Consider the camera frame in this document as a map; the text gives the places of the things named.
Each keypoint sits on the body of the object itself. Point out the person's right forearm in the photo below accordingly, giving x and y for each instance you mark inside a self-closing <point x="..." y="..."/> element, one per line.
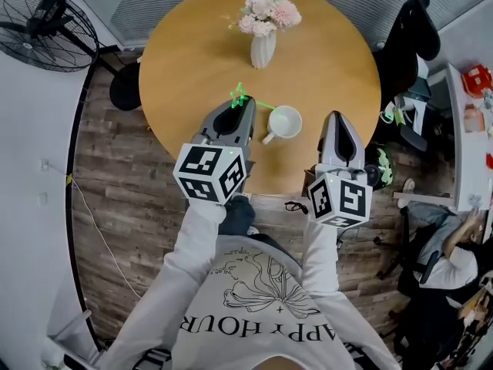
<point x="319" y="256"/>

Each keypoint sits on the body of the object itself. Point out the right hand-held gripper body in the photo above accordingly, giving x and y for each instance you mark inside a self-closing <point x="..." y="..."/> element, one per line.
<point x="346" y="202"/>

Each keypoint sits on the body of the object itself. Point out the orange box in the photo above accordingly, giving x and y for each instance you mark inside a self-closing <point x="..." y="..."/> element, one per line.
<point x="473" y="120"/>

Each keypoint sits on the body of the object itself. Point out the red gift box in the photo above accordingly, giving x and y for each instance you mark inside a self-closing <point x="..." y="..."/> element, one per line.
<point x="475" y="81"/>

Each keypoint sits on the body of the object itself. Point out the person's white printed sweatshirt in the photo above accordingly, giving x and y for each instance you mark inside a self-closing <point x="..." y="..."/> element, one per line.
<point x="215" y="322"/>

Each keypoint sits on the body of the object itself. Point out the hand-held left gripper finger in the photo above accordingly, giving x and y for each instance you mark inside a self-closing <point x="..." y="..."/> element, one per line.
<point x="215" y="123"/>
<point x="246" y="122"/>

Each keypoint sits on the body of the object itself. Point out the black office chair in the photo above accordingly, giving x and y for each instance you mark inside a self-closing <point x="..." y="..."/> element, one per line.
<point x="412" y="29"/>

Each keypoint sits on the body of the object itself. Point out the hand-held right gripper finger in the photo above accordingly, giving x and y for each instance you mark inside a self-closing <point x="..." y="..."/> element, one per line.
<point x="329" y="145"/>
<point x="356" y="149"/>

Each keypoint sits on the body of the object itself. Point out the black standing fan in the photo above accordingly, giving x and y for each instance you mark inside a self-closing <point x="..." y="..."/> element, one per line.
<point x="42" y="25"/>

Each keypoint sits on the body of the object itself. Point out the small brown box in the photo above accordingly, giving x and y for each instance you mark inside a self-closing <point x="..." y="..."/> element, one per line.
<point x="309" y="179"/>

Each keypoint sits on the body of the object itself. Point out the white rectangular desk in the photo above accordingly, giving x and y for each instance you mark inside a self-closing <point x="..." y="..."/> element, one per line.
<point x="460" y="156"/>

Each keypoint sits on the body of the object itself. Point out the person's left forearm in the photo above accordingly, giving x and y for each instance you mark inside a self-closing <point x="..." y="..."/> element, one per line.
<point x="192" y="241"/>

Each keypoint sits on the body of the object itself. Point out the white ribbed vase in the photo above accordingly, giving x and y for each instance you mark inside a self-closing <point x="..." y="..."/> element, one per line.
<point x="263" y="50"/>

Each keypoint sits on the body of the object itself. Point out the pink flower bouquet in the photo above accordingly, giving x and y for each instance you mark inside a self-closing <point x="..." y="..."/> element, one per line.
<point x="269" y="12"/>

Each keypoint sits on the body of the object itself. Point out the black green patterned helmet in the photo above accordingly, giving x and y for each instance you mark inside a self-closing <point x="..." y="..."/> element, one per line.
<point x="385" y="164"/>

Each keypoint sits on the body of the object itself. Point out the green star stirrer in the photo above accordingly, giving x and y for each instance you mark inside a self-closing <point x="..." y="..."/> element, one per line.
<point x="238" y="100"/>

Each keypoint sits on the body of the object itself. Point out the white mug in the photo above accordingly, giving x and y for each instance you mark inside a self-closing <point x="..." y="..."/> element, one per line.
<point x="287" y="123"/>

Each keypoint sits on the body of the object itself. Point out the round wooden table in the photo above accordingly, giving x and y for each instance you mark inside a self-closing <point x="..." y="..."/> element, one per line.
<point x="327" y="83"/>

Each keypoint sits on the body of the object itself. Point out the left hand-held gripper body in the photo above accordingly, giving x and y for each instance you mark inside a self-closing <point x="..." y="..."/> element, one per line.
<point x="204" y="168"/>

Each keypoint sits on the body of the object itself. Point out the person's dark trousers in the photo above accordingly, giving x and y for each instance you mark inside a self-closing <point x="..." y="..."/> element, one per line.
<point x="237" y="216"/>

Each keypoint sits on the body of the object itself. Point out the white wall socket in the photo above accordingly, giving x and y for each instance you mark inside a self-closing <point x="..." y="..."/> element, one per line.
<point x="43" y="199"/>

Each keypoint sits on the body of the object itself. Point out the black swivel chair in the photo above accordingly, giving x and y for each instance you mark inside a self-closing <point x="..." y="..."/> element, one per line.
<point x="423" y="322"/>

